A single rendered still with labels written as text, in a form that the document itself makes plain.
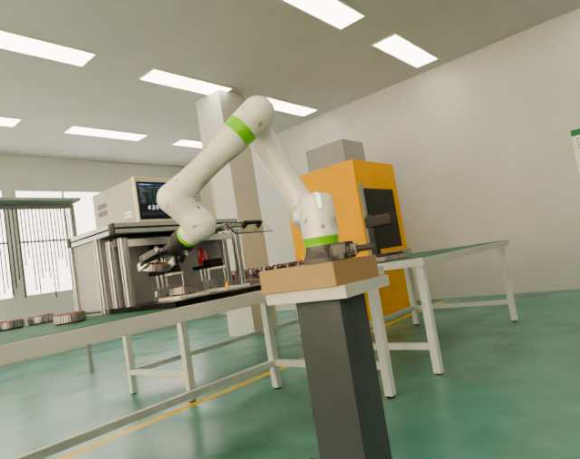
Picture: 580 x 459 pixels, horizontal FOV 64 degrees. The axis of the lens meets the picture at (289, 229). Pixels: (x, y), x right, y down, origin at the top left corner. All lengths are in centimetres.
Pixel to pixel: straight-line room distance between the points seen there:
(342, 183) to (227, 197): 160
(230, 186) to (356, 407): 485
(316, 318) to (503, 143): 546
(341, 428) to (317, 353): 25
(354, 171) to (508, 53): 268
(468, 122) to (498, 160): 68
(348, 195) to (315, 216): 397
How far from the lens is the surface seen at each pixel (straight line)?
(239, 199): 615
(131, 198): 214
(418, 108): 730
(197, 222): 159
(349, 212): 555
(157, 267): 186
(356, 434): 164
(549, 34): 694
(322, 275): 146
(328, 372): 162
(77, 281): 234
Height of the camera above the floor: 84
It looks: 4 degrees up
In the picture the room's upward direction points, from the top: 9 degrees counter-clockwise
